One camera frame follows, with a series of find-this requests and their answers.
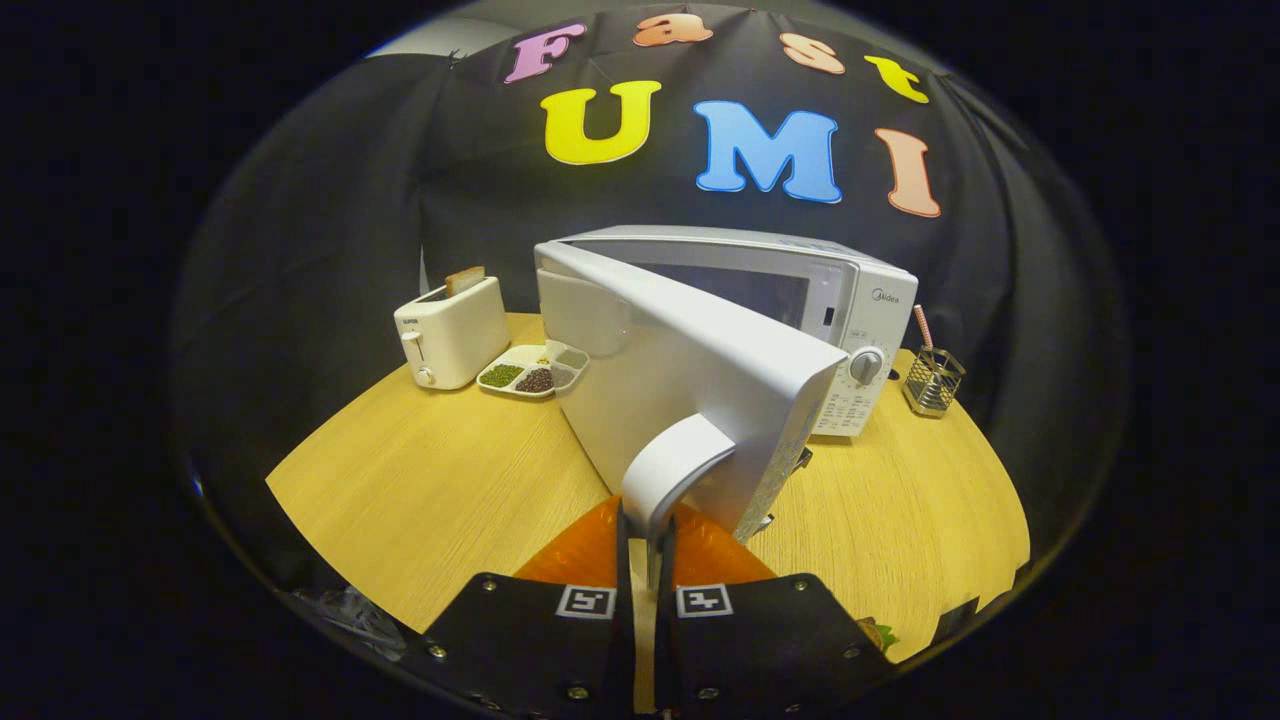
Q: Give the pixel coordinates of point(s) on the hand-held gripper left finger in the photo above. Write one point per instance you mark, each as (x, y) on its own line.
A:
(624, 600)

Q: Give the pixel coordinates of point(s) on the toasted bread slice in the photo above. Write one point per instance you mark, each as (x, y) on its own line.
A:
(465, 281)

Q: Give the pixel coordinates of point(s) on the white toaster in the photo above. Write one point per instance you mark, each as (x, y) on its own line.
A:
(455, 340)

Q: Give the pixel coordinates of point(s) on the white microwave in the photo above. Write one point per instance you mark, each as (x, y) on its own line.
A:
(690, 380)

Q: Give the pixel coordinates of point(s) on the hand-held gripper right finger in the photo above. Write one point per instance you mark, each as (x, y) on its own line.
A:
(665, 600)

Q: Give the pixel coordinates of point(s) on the white divided bean tray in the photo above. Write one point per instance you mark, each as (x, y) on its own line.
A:
(530, 378)

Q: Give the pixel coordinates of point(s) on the pink striped straw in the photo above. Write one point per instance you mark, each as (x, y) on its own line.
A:
(923, 328)

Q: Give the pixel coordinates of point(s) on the metal mesh holder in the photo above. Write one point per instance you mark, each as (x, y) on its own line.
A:
(932, 385)

